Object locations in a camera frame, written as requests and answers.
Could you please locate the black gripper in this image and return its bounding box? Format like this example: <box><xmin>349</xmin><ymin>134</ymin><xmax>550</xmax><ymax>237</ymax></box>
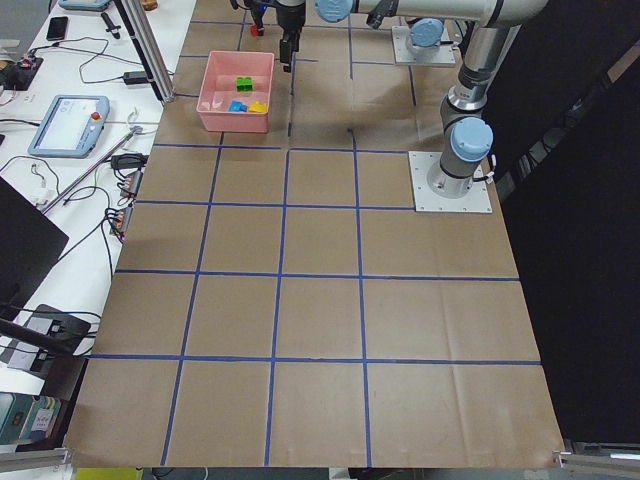
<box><xmin>247</xmin><ymin>0</ymin><xmax>272</xmax><ymax>29</ymax></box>
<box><xmin>277</xmin><ymin>0</ymin><xmax>306</xmax><ymax>73</ymax></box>

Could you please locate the green two-stud block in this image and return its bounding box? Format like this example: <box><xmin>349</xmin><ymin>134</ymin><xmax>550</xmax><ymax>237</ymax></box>
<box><xmin>235</xmin><ymin>76</ymin><xmax>254</xmax><ymax>93</ymax></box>

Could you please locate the yellow two-stud block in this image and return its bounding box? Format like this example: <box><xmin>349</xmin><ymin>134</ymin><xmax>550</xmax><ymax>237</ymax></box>
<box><xmin>248</xmin><ymin>101</ymin><xmax>269</xmax><ymax>114</ymax></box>

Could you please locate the blue three-stud block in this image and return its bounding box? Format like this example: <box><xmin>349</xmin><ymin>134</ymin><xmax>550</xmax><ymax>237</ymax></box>
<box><xmin>229</xmin><ymin>100</ymin><xmax>248</xmax><ymax>112</ymax></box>

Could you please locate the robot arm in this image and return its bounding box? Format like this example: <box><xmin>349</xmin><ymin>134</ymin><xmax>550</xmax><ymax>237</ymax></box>
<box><xmin>314</xmin><ymin>1</ymin><xmax>546</xmax><ymax>199</ymax></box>
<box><xmin>230</xmin><ymin>1</ymin><xmax>444</xmax><ymax>60</ymax></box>

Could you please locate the pink plastic box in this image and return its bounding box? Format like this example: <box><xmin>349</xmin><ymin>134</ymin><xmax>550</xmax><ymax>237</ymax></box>
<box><xmin>196</xmin><ymin>51</ymin><xmax>275</xmax><ymax>133</ymax></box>

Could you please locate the black power adapter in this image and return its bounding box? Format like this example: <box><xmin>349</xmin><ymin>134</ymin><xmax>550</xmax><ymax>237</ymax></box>
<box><xmin>122</xmin><ymin>71</ymin><xmax>149</xmax><ymax>85</ymax></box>

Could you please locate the metal rod on desk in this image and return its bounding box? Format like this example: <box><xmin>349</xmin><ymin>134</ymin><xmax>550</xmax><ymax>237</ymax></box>
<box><xmin>41</xmin><ymin>125</ymin><xmax>143</xmax><ymax>215</ymax></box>

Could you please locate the black smartphone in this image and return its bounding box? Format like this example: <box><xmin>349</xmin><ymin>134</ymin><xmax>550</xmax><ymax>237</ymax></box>
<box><xmin>46</xmin><ymin>16</ymin><xmax>69</xmax><ymax>42</ymax></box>

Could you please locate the teach pendant tablet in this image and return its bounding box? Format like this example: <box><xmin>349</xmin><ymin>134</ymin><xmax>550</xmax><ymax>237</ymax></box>
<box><xmin>27</xmin><ymin>95</ymin><xmax>110</xmax><ymax>158</ymax></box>

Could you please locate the aluminium frame post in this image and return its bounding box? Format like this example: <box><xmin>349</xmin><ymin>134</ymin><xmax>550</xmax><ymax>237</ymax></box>
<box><xmin>114</xmin><ymin>0</ymin><xmax>175</xmax><ymax>105</ymax></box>

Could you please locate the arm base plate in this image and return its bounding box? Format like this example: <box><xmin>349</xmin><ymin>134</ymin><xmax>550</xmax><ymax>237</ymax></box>
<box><xmin>391</xmin><ymin>26</ymin><xmax>456</xmax><ymax>68</ymax></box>
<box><xmin>408</xmin><ymin>151</ymin><xmax>493</xmax><ymax>214</ymax></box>

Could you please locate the orange cable hub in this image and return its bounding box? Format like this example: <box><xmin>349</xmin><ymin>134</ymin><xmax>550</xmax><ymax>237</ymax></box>
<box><xmin>118</xmin><ymin>170</ymin><xmax>143</xmax><ymax>198</ymax></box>

